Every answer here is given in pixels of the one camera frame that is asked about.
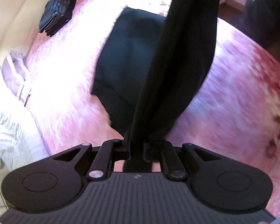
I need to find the black garment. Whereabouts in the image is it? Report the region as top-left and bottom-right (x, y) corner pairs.
(123, 0), (220, 172)

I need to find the pink rose bed blanket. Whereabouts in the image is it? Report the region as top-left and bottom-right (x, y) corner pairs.
(26, 0), (280, 216)

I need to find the dark blue garment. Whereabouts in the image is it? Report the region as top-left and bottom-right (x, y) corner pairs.
(90, 7), (165, 136)

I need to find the grey striped rolled duvet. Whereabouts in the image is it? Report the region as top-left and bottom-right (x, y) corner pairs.
(0, 66), (49, 171)

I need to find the folded dark jeans stack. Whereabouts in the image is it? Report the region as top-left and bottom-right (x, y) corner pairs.
(39, 0), (77, 37)

